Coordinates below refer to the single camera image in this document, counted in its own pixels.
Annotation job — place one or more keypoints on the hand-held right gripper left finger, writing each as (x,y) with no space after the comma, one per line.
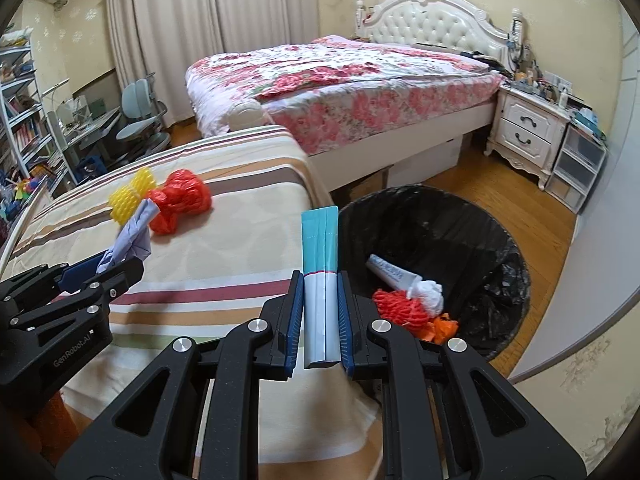
(296,325)

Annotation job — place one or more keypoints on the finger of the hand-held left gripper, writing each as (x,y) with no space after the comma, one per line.
(80,275)
(117,282)

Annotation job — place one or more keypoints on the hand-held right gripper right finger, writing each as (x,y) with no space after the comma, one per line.
(345,325)

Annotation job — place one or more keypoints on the purple cloth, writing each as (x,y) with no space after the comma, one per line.
(135,235)

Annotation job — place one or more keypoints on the red foam fruit net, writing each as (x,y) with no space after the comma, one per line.
(397,307)

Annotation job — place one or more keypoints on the light blue tube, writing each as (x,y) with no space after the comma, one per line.
(320,260)

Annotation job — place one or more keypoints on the white toothpaste tube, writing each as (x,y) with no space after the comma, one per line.
(392,272)

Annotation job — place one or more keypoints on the white plastic bag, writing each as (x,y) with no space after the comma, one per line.
(427,297)

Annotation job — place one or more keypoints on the orange cloth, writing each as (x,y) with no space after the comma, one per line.
(440,327)

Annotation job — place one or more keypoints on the trash bin with black bag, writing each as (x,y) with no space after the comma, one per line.
(450,230)

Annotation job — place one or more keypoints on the yellow foam fruit net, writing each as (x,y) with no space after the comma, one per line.
(125,200)

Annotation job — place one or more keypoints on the pile of colourful toys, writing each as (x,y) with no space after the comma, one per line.
(20,200)

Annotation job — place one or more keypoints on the red plastic bag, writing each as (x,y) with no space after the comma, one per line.
(180,197)

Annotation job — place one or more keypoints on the striped tablecloth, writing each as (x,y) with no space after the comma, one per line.
(225,240)

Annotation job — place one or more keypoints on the brown cardboard box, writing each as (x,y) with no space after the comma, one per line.
(367,185)

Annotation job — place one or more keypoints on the grey study desk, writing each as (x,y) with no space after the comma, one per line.
(95,125)

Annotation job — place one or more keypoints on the white bookshelf with books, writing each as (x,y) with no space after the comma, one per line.
(20,110)

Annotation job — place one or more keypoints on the grey office chair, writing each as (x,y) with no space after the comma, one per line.
(137,100)

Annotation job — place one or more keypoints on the white storage box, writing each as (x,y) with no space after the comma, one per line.
(430,160)

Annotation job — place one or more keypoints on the floral bedspread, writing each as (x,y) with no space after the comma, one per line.
(325,75)

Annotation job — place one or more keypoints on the beige curtains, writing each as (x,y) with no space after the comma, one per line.
(165,35)

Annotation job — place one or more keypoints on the white nightstand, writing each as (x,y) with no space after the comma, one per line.
(525,125)

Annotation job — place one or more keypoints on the white door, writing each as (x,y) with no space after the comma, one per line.
(610,260)

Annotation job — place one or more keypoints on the plastic drawer unit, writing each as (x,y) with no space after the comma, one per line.
(575,160)

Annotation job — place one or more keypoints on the nightstand clutter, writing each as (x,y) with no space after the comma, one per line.
(537,80)

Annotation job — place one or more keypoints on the white bed with tufted headboard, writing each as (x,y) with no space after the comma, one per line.
(435,20)

